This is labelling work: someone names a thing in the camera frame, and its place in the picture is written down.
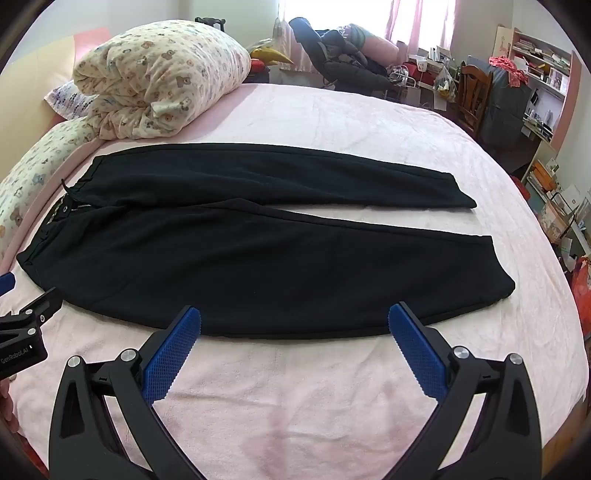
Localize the black pants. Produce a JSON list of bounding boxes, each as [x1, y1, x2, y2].
[[16, 143, 516, 340]]

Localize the red patterned cloth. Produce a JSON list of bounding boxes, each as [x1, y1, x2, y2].
[[489, 55, 530, 86]]

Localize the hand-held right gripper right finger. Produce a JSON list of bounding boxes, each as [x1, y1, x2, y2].
[[388, 302, 542, 480]]

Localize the wooden chair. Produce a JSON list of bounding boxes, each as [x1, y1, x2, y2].
[[457, 62, 495, 139]]

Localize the pink bed blanket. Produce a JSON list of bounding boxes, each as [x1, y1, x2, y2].
[[0, 83, 585, 480]]

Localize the grey cloth on chair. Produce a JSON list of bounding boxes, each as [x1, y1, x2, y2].
[[479, 69, 533, 149]]

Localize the purple print pillow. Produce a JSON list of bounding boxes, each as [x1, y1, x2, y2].
[[44, 82, 100, 116]]

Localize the bear print pillow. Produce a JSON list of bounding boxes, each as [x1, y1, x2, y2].
[[0, 117, 100, 259]]

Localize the floral beige pillow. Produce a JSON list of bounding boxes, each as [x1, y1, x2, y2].
[[74, 21, 252, 140]]

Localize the pink bookshelf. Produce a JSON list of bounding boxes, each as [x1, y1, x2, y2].
[[496, 25, 583, 155]]

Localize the pink window curtain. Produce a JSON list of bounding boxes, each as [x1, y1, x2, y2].
[[277, 0, 465, 72]]

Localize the stack of boxes and papers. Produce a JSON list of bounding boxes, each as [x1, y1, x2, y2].
[[526, 159, 591, 243]]

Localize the yellow plush toy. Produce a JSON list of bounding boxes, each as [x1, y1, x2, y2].
[[249, 45, 294, 66]]

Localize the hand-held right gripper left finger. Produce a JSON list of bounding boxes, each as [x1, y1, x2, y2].
[[48, 305, 204, 480]]

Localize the orange plastic bag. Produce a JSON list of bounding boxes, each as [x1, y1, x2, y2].
[[571, 257, 591, 315]]

